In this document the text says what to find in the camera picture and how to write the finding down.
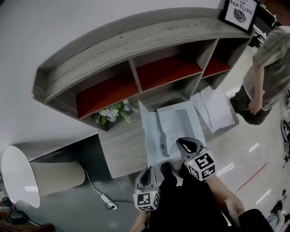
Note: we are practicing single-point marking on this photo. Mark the black wheel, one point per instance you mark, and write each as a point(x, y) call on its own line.
point(286, 130)

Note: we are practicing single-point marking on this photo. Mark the person's black trousers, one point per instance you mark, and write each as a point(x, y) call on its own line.
point(192, 204)

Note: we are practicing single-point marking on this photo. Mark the artificial flower bouquet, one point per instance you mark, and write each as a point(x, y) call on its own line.
point(113, 112)

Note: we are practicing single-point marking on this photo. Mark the person's black shirt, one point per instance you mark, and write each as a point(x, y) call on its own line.
point(253, 222)

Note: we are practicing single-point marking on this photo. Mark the loose white paper sheet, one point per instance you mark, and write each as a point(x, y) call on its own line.
point(197, 104)
point(217, 108)

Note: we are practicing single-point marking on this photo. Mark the white power strip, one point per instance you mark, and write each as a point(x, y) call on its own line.
point(108, 201)

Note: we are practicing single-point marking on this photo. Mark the black framed leaf picture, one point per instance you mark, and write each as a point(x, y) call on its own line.
point(240, 13)

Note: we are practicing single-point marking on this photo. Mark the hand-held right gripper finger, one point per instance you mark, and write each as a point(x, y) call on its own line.
point(196, 146)
point(184, 145)

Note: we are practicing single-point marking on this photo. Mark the person's left black shoe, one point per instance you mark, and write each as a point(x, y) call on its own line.
point(166, 170)

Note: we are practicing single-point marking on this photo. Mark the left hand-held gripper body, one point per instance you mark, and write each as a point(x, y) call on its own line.
point(146, 200)

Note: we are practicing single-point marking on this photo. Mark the grey wooden bookshelf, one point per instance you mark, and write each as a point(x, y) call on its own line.
point(117, 47)

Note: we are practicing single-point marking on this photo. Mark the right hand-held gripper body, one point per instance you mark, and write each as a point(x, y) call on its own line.
point(204, 164)

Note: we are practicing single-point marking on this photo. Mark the beige lamp shade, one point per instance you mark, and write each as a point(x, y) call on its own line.
point(56, 179)

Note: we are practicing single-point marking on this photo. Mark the person's right forearm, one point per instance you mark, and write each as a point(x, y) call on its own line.
point(224, 194)

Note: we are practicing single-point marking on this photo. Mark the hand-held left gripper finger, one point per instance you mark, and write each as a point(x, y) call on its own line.
point(153, 177)
point(143, 177)

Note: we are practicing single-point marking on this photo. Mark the white A4 paper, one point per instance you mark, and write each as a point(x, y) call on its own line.
point(174, 127)

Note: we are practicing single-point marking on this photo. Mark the person's left forearm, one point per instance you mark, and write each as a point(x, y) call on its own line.
point(140, 223)

